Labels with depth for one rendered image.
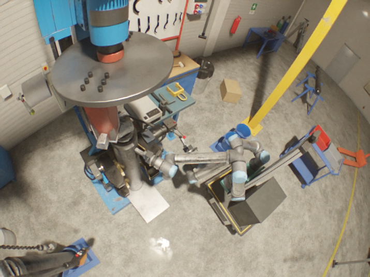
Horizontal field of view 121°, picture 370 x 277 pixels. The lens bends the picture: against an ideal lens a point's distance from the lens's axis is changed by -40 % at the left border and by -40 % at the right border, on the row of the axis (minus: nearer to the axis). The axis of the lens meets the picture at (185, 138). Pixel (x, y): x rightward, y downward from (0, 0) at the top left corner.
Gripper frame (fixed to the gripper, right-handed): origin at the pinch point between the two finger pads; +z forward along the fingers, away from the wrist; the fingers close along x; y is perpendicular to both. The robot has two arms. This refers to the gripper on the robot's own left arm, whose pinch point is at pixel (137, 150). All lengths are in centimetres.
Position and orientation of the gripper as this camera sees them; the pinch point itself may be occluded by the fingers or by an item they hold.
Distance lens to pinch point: 138.4
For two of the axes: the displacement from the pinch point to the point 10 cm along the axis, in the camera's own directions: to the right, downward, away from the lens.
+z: -8.8, -4.7, 0.9
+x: -1.9, 5.1, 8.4
